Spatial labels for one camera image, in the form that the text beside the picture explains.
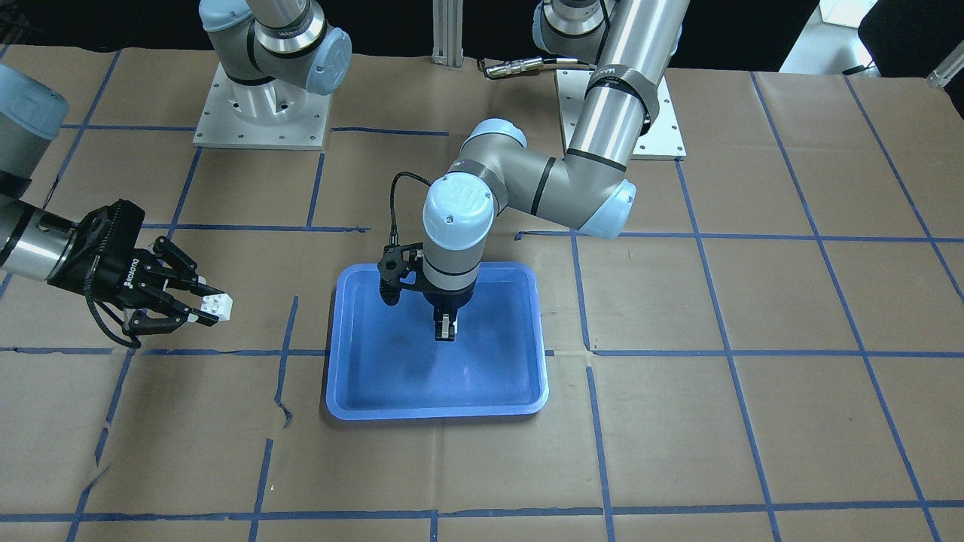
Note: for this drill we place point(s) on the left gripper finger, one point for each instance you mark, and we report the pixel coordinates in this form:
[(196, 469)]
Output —
[(440, 320), (453, 324)]

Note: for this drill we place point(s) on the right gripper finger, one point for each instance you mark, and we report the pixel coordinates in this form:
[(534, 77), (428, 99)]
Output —
[(175, 269), (158, 313)]

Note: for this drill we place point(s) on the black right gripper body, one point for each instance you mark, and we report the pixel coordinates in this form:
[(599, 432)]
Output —
[(108, 272)]

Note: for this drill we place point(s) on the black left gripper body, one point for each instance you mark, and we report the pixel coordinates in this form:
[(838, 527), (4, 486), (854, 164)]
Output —
[(446, 299)]

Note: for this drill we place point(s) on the white block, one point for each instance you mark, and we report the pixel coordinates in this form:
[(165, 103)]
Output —
[(218, 305), (443, 328)]

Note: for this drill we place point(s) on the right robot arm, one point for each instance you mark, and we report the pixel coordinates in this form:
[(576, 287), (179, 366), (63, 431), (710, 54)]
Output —
[(274, 54)]

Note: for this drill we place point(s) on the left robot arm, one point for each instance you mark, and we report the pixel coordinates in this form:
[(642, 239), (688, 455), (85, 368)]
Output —
[(628, 45)]

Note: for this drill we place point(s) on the blue plastic tray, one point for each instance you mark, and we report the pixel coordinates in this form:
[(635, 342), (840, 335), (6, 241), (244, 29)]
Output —
[(385, 364)]

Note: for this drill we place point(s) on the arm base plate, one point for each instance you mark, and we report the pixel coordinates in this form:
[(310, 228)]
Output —
[(271, 116), (612, 122)]

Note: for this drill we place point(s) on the aluminium frame post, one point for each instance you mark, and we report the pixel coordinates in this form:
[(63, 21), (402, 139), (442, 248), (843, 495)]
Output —
[(447, 17)]

